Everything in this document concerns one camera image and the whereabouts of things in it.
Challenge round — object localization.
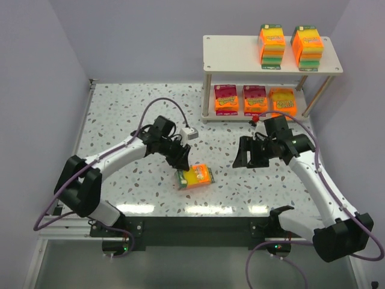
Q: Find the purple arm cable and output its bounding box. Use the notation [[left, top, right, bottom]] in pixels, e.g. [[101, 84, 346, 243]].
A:
[[245, 111, 385, 289], [32, 98, 190, 258]]

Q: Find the white two-tier shelf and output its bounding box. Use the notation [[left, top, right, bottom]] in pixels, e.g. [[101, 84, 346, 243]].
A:
[[200, 35, 343, 123]]

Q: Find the orange green Scrub Daddy box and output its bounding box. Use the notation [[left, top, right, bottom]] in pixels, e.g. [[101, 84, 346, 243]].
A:
[[175, 164, 215, 190]]

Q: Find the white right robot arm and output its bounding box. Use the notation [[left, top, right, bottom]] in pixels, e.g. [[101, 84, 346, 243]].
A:
[[232, 116, 374, 263]]

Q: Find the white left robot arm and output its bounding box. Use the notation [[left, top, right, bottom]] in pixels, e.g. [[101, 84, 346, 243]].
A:
[[55, 116, 198, 229]]

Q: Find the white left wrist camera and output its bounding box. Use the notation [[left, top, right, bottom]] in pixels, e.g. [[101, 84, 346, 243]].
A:
[[180, 127, 199, 142]]

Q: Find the Sponge Daddy box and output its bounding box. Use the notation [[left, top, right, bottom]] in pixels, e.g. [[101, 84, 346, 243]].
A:
[[257, 24, 286, 70], [291, 25, 324, 71]]

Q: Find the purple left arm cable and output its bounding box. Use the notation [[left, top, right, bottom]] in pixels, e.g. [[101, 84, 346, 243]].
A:
[[32, 98, 190, 258]]

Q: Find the orange magenta Scrub Mommy box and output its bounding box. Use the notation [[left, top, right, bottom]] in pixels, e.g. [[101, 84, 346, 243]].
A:
[[214, 84, 239, 116]]

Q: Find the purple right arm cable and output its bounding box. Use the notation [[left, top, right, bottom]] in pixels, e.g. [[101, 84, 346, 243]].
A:
[[245, 111, 385, 289]]

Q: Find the aluminium frame rail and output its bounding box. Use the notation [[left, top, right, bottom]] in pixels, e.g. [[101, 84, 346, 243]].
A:
[[22, 78, 99, 289]]

